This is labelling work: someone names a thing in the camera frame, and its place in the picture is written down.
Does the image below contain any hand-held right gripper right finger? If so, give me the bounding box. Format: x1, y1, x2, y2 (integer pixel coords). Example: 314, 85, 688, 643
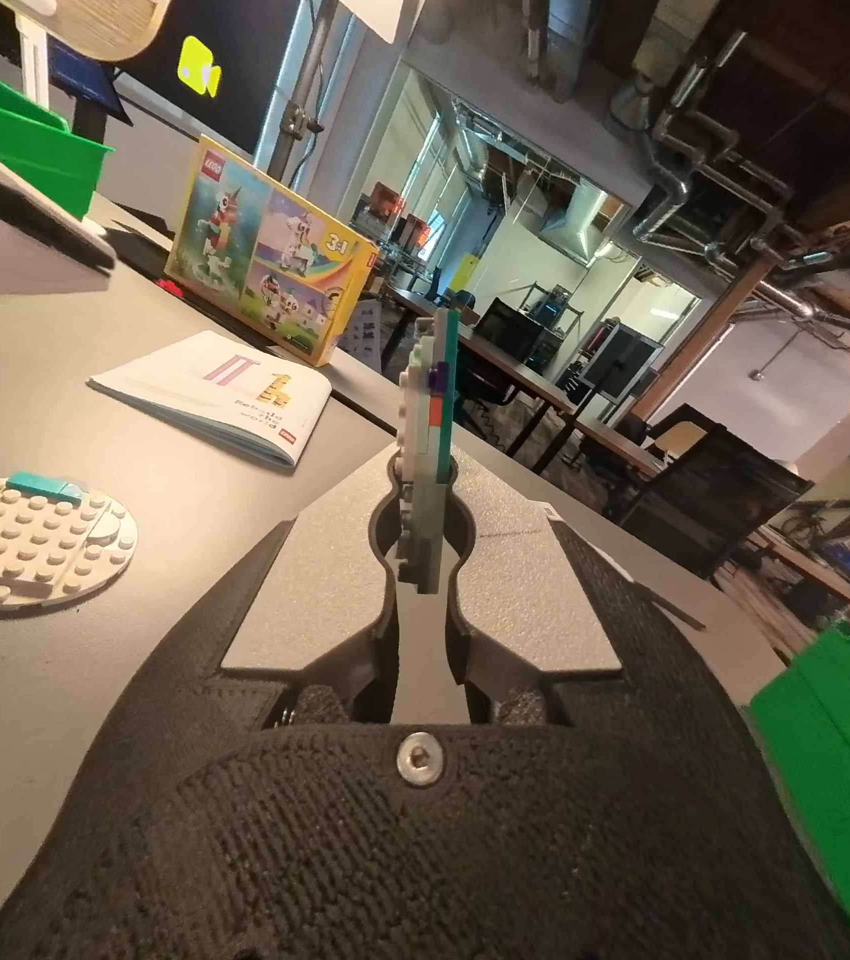
440, 456, 622, 685

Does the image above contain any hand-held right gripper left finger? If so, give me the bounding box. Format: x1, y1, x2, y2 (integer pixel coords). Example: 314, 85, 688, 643
221, 450, 405, 672

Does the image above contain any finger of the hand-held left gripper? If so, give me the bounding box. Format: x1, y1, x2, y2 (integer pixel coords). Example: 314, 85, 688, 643
0, 123, 118, 301

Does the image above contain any green plastic bin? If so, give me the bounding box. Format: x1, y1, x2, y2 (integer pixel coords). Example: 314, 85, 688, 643
0, 48, 117, 222
749, 618, 850, 960

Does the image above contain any multicolour lego model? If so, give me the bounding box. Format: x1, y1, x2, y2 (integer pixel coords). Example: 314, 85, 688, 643
393, 307, 461, 595

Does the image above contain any yellow lego box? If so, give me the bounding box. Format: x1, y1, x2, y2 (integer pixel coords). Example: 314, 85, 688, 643
164, 135, 381, 369

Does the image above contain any round white lego plate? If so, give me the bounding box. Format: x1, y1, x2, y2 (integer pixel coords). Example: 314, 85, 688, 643
0, 472, 139, 612

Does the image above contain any colourful instruction booklet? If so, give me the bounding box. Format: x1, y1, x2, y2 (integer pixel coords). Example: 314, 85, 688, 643
537, 504, 636, 582

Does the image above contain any small dark monitor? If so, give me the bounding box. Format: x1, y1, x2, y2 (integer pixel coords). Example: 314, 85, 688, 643
46, 37, 133, 125

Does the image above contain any black mesh office chair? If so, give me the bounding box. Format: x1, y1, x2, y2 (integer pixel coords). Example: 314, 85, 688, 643
608, 427, 816, 579

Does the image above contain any wooden table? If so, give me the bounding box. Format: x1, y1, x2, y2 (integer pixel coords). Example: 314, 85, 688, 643
387, 288, 666, 481

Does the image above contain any white instruction booklet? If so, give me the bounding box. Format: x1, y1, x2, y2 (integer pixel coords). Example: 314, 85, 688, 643
87, 330, 333, 470

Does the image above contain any black rack cabinet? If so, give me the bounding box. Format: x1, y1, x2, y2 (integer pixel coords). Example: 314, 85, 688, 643
567, 318, 666, 410

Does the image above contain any green sticker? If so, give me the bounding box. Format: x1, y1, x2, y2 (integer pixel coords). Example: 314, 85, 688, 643
177, 35, 222, 99

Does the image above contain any white sign board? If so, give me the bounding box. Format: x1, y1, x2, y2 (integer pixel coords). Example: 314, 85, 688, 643
338, 300, 384, 369

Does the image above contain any black light stand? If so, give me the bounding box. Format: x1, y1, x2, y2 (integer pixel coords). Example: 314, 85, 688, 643
263, 0, 343, 189

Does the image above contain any dark display screen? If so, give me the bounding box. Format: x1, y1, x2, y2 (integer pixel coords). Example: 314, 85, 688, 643
113, 0, 336, 162

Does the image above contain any studio light panel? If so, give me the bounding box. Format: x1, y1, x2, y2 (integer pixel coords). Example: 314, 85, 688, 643
338, 0, 426, 42

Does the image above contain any metal ventilation duct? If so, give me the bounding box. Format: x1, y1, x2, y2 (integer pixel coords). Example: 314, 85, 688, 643
526, 0, 568, 84

